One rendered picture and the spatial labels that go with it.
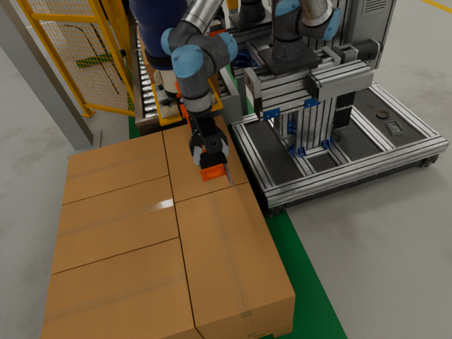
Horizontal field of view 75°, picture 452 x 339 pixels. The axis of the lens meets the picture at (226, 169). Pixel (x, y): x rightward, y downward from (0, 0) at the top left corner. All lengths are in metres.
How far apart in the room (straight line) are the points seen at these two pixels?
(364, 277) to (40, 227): 2.24
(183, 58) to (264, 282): 0.90
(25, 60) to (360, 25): 2.17
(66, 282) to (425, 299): 1.76
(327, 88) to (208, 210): 0.78
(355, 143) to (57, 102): 2.29
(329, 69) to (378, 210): 1.05
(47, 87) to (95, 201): 1.24
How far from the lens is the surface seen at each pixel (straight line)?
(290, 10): 1.33
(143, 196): 1.62
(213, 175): 0.90
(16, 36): 2.58
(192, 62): 0.72
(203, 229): 1.41
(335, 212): 2.11
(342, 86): 1.47
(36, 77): 2.69
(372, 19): 1.76
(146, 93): 2.36
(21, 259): 2.55
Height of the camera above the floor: 1.73
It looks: 48 degrees down
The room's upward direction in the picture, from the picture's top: 11 degrees counter-clockwise
